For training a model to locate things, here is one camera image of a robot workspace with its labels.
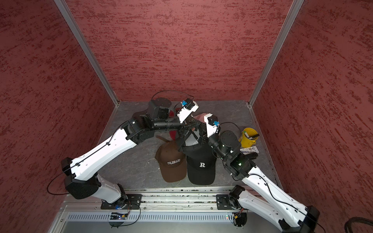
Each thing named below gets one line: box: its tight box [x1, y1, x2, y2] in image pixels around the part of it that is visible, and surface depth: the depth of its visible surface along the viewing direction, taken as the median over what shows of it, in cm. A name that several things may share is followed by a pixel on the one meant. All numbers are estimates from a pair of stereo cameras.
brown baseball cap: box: [154, 134, 188, 183], surface depth 85 cm
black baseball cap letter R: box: [183, 144, 218, 186], surface depth 83 cm
